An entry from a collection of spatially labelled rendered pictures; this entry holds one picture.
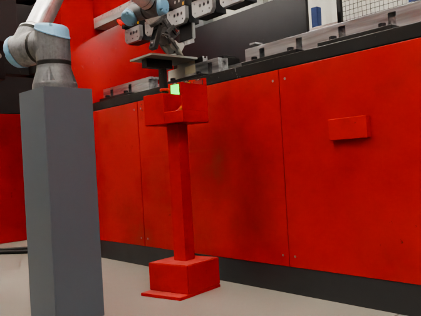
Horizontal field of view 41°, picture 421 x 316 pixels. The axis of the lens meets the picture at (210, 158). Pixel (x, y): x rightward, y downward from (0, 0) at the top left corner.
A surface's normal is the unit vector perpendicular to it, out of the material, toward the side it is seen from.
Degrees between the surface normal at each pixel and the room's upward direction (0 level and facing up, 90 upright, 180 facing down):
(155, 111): 90
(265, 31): 90
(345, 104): 90
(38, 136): 90
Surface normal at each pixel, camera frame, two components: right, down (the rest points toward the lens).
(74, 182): 0.69, -0.04
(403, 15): -0.77, 0.04
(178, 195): -0.60, 0.03
